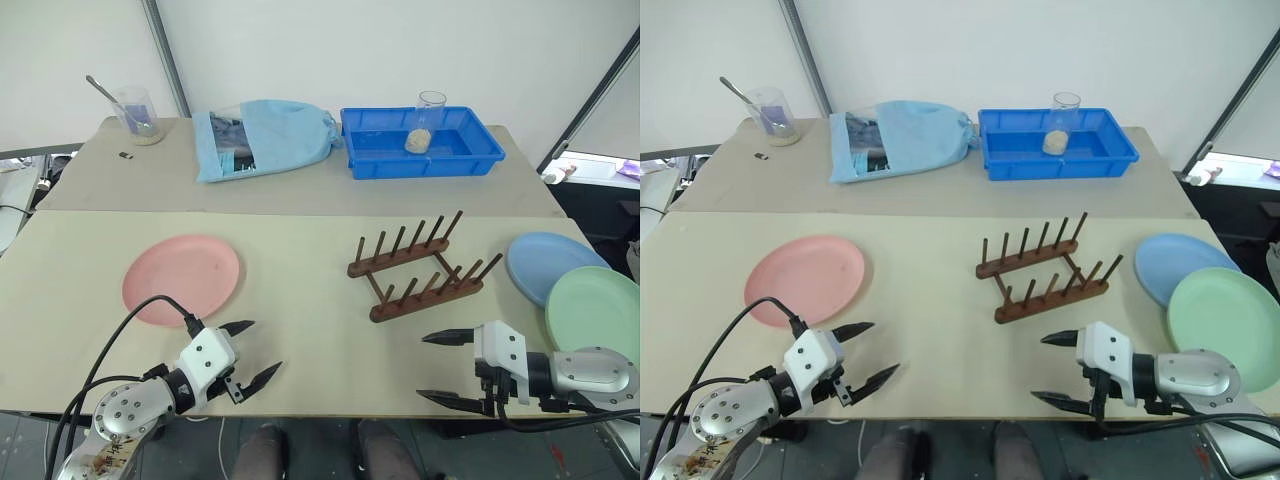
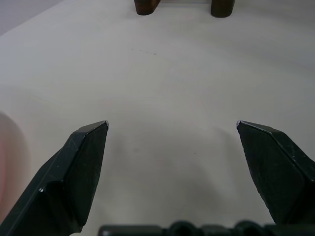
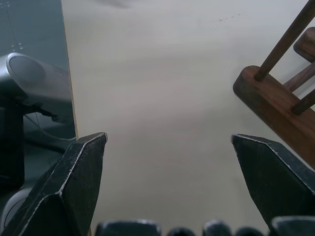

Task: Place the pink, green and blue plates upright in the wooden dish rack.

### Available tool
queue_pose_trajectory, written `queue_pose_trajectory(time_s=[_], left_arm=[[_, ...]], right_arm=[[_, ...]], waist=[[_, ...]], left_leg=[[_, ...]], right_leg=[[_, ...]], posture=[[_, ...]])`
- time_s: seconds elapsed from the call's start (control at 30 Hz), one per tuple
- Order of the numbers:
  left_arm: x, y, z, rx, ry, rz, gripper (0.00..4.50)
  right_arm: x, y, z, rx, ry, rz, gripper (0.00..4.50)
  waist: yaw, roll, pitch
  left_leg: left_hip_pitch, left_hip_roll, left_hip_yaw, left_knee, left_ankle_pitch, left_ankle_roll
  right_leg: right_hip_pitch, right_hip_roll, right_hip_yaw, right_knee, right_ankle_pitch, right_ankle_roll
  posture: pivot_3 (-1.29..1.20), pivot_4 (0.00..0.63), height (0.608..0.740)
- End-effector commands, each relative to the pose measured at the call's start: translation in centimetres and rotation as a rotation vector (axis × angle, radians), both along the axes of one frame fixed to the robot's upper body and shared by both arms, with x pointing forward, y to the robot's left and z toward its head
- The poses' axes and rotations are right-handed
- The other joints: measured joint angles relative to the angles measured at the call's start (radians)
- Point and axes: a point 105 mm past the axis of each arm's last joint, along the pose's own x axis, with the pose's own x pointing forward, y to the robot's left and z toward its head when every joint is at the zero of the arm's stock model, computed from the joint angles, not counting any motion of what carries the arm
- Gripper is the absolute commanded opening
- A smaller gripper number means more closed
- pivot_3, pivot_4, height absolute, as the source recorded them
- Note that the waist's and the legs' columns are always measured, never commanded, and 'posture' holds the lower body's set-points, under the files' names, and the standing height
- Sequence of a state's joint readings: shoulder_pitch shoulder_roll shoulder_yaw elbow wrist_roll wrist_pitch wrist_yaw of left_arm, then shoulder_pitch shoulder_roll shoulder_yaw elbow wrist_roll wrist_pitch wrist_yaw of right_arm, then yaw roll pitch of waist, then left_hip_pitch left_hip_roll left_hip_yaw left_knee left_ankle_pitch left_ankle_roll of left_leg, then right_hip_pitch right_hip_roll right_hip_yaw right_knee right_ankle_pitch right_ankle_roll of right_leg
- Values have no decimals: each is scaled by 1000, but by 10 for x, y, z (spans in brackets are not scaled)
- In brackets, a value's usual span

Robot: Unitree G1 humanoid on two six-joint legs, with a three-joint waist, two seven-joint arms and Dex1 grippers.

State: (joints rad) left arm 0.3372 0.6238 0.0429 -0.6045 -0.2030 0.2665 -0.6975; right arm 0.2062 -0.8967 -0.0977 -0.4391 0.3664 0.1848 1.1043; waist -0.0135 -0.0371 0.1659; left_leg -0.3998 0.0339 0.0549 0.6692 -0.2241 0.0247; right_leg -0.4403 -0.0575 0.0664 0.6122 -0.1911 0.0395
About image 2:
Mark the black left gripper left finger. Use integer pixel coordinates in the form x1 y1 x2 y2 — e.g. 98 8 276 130
0 120 110 236

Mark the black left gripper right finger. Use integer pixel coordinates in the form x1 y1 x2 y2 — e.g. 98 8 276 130
235 120 315 226

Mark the dark brown object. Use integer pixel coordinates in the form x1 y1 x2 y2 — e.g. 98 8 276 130
134 0 235 18

